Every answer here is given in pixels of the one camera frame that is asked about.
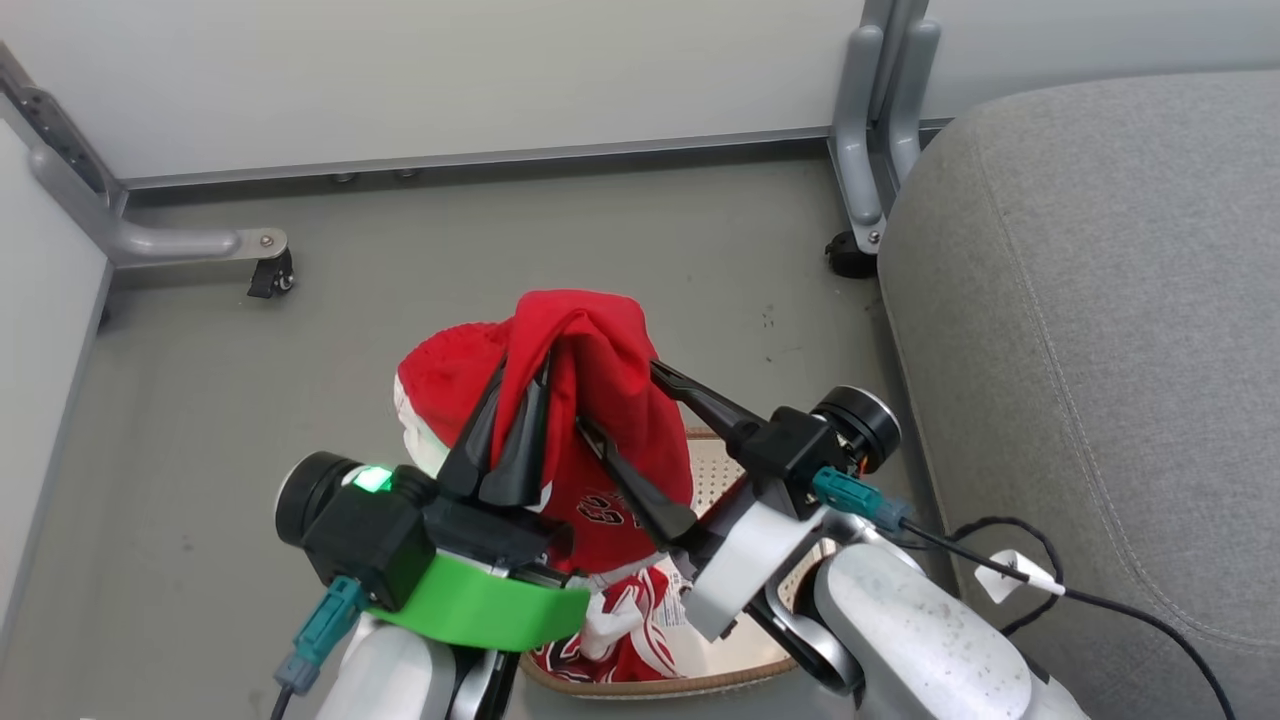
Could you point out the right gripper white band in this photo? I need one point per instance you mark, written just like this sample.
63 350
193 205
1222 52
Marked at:
750 560

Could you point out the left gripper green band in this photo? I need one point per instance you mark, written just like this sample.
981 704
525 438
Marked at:
480 605

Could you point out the red and white sports jersey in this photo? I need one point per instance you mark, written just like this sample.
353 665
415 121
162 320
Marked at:
600 370

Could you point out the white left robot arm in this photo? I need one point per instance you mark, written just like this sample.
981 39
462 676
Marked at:
390 675

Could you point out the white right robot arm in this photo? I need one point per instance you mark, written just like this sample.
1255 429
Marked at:
920 640

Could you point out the cream laundry basket brown rim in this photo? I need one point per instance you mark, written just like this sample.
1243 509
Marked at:
715 470

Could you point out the black caster wheel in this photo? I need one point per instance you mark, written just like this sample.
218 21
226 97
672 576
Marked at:
848 258
272 275

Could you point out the grey metal partition foot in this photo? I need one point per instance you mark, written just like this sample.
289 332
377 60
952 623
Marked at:
855 130
170 243

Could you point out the grey fabric sofa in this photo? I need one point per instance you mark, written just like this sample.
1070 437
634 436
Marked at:
1120 300

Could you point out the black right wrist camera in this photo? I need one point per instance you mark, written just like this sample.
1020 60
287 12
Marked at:
790 445

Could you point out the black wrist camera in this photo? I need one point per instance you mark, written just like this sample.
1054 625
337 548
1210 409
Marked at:
360 540
790 445

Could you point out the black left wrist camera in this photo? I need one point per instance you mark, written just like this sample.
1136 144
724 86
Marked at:
360 540

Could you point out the grey partition base rail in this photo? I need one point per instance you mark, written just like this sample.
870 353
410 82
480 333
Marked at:
480 158

